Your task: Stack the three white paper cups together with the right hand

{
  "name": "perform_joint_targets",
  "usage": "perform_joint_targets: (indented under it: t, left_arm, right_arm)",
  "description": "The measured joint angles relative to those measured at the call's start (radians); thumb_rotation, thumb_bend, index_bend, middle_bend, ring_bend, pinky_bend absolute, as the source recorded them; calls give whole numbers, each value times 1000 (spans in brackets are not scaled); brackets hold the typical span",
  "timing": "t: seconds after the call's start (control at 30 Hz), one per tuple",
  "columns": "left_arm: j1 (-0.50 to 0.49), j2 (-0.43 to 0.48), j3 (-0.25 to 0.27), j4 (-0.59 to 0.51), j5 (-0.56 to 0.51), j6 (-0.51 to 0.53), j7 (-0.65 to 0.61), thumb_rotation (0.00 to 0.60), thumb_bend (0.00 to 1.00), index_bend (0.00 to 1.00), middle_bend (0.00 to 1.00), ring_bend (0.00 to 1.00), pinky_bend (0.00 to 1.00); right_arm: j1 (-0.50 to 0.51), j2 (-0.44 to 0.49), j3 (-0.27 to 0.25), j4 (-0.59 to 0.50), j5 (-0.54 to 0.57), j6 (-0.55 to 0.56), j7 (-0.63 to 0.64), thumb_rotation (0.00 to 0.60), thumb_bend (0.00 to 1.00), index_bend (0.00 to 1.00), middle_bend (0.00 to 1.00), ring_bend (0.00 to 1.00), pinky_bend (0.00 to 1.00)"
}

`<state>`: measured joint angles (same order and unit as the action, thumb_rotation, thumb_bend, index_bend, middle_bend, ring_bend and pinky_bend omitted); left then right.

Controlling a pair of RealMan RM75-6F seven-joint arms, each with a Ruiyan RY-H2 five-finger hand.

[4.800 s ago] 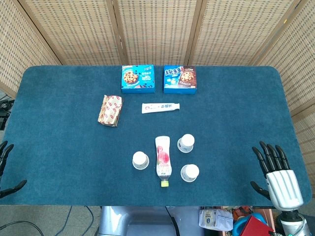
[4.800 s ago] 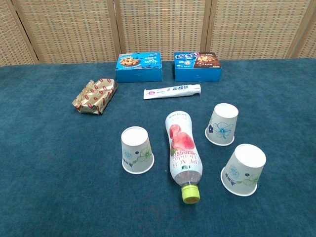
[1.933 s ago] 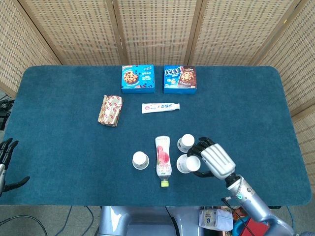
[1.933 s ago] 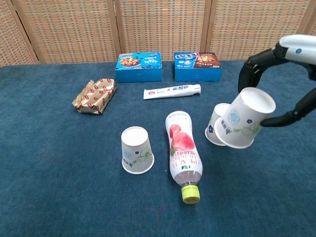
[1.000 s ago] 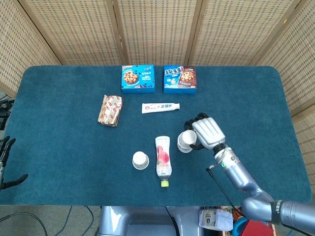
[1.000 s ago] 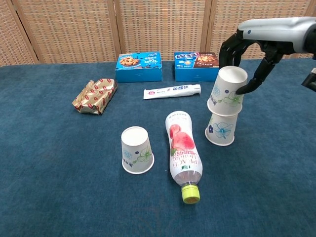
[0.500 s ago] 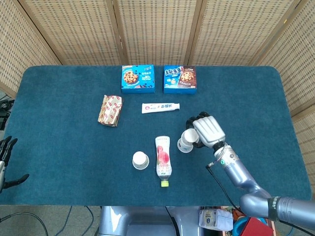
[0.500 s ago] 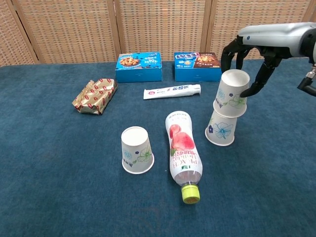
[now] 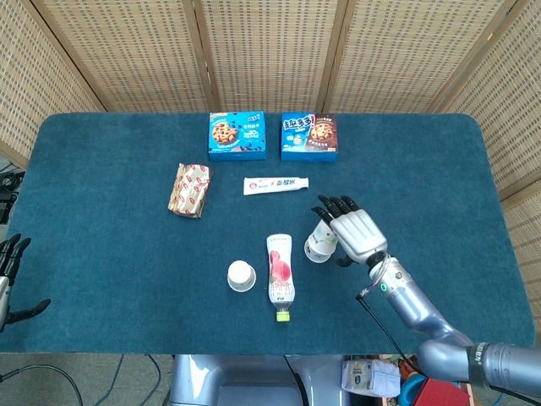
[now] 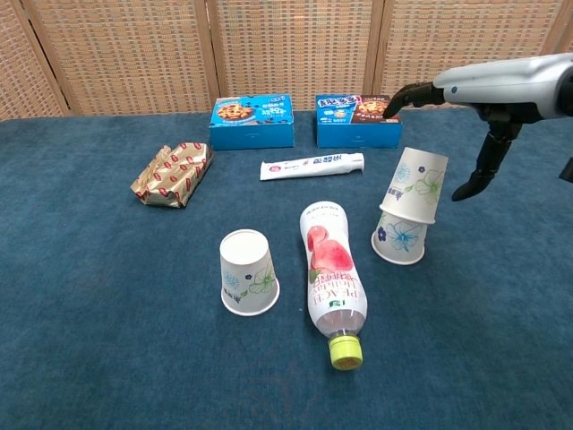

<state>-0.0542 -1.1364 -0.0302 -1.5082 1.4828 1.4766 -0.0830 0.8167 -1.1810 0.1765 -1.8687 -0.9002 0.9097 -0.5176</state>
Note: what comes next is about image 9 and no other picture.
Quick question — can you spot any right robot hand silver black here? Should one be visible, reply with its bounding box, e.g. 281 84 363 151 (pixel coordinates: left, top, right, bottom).
311 194 389 267

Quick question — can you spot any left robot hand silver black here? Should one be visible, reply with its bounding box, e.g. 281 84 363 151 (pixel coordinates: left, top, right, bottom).
0 233 52 335

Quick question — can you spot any drink bottle with pink label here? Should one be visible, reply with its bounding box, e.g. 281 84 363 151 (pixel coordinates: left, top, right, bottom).
265 233 296 323

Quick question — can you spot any blue carpet table mat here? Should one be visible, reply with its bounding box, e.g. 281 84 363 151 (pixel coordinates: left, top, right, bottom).
0 112 536 355

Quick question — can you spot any white toothpaste tube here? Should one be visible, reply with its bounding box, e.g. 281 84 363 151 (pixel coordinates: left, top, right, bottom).
243 176 310 196

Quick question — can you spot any blue and brown cookie box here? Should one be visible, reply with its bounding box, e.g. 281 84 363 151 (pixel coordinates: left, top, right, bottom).
280 112 339 164

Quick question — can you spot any white and blue bag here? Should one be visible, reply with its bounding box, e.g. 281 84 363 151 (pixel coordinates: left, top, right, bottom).
341 359 402 399

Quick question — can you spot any light blue cookie box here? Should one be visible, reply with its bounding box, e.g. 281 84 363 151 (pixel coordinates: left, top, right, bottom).
207 111 267 162

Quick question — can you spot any blue plastic object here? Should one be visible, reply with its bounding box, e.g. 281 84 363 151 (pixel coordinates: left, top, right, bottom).
399 374 427 406

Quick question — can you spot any woven bamboo screen panel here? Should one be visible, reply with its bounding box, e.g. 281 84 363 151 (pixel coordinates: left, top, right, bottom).
0 0 107 169
323 0 520 113
192 0 351 113
434 0 541 297
31 0 221 113

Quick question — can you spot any gold and red snack wrapper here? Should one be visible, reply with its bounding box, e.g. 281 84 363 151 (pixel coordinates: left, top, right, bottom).
167 162 213 220

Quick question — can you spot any red box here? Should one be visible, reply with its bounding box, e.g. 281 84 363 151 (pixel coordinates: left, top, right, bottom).
416 376 471 406

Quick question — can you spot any silver robot torso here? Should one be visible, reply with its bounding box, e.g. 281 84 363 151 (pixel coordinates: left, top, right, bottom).
167 354 352 406

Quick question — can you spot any black equipment with cables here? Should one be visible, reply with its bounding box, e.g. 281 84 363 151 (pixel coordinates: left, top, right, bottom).
0 163 25 225

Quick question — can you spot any black cable along right arm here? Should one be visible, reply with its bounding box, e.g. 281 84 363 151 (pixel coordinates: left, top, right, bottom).
355 253 428 376

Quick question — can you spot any black floor cable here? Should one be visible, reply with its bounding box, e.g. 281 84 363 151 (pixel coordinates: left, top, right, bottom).
145 354 164 406
0 364 85 406

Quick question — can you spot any black cable on torso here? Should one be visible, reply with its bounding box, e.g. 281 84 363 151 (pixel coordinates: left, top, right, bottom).
282 355 306 406

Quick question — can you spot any blue floor cable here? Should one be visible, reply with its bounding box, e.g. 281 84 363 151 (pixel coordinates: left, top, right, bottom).
101 354 125 406

